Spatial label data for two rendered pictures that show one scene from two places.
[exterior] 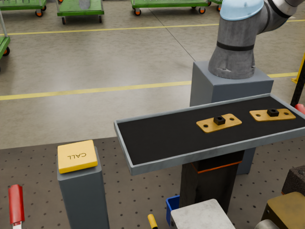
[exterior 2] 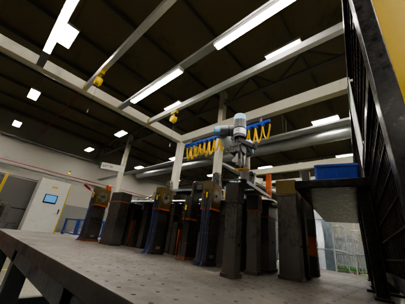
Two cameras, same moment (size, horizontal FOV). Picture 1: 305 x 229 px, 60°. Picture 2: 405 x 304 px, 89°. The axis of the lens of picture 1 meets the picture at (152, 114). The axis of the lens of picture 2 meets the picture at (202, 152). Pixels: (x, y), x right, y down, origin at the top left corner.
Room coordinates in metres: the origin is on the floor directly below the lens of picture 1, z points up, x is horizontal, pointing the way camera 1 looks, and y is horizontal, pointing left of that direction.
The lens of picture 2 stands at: (-0.51, -1.67, 0.79)
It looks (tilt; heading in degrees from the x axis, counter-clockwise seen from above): 23 degrees up; 55
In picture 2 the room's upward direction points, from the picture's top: 7 degrees clockwise
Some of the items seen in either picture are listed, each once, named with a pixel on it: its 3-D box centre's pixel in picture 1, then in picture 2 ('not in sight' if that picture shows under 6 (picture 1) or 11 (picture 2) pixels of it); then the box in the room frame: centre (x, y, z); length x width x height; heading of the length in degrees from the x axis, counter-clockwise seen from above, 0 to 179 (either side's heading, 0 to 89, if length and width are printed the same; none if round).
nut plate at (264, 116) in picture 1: (272, 113); not in sight; (0.45, -0.24, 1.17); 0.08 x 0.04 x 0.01; 97
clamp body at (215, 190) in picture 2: not in sight; (207, 222); (0.09, -0.90, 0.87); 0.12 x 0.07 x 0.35; 18
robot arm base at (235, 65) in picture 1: (233, 55); not in sight; (0.83, -0.26, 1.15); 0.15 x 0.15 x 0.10
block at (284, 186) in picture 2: not in sight; (289, 226); (0.28, -1.19, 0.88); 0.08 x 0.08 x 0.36; 18
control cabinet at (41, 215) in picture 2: not in sight; (46, 205); (-0.43, 6.56, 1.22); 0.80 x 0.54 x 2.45; 10
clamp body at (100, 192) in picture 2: not in sight; (93, 214); (-0.20, 0.05, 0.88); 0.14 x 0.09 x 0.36; 18
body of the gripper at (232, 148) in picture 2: not in sight; (238, 145); (0.31, -0.86, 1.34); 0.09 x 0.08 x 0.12; 108
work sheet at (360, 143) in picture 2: not in sight; (358, 123); (0.40, -1.44, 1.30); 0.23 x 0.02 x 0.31; 18
